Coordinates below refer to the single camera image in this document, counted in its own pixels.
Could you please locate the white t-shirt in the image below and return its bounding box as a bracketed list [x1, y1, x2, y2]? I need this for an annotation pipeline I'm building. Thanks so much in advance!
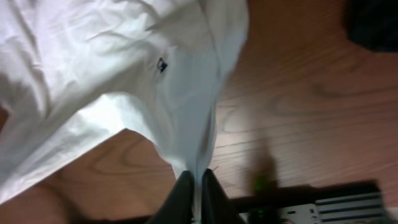
[1, 1, 249, 223]

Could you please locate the black red garment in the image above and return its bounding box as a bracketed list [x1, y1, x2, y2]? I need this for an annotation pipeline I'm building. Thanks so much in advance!
[342, 0, 397, 52]

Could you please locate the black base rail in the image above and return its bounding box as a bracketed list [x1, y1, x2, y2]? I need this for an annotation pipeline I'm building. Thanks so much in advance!
[231, 180, 397, 224]

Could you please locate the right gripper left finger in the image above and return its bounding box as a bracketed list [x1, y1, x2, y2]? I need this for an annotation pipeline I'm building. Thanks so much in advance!
[149, 170, 195, 224]

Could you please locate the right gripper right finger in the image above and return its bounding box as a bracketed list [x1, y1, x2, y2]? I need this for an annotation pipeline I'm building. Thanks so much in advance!
[201, 169, 245, 224]

